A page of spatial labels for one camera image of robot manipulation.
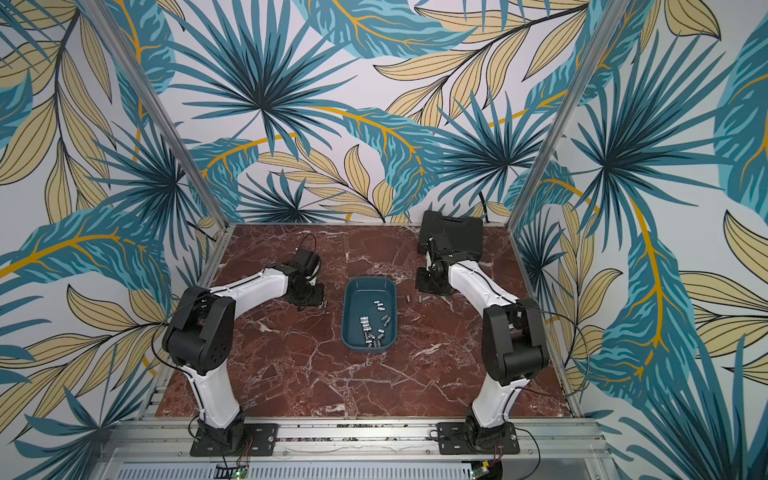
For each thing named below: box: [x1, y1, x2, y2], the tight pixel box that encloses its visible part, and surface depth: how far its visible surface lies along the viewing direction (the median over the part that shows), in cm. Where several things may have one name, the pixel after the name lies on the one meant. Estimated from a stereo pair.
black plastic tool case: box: [418, 210, 483, 261], surface depth 119 cm
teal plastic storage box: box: [341, 276, 397, 353], surface depth 96 cm
